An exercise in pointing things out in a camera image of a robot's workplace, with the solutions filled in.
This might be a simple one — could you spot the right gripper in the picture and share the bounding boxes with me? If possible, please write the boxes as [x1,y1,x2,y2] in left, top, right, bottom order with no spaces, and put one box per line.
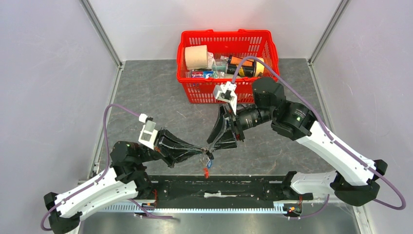
[206,102,275,153]

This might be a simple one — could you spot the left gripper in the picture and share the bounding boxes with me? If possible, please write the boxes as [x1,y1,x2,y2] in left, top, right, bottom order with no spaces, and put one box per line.
[138,126,205,168]

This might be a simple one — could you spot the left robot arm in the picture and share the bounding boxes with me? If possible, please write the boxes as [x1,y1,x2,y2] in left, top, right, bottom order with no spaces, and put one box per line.
[40,129,214,234]

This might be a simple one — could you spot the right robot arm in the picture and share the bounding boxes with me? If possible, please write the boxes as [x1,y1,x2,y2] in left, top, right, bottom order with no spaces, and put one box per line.
[207,78,387,207]

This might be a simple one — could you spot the snack packets in basket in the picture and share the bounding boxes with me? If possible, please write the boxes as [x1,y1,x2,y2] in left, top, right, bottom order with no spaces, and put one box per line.
[186,52,229,78]

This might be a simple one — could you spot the yellow masking tape roll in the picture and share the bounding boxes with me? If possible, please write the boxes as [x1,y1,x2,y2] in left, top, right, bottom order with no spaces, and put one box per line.
[254,60,265,77]

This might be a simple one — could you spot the beige paper roll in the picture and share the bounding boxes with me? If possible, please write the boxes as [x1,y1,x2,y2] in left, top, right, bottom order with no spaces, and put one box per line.
[184,45,208,70]

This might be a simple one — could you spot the red plastic basket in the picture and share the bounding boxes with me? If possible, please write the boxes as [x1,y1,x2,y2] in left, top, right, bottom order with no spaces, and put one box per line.
[176,29,279,104]

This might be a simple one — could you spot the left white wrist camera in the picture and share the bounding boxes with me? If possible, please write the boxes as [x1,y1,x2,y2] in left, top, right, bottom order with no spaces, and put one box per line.
[138,114,158,150]

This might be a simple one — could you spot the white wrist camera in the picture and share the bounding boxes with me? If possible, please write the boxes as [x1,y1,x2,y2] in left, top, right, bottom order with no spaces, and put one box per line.
[213,81,238,114]
[138,114,158,150]

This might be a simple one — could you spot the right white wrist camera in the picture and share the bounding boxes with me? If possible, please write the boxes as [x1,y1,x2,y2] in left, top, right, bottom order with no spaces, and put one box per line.
[213,81,238,114]

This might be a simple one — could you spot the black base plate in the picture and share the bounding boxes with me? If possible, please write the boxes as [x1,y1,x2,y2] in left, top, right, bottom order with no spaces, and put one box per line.
[136,175,314,209]

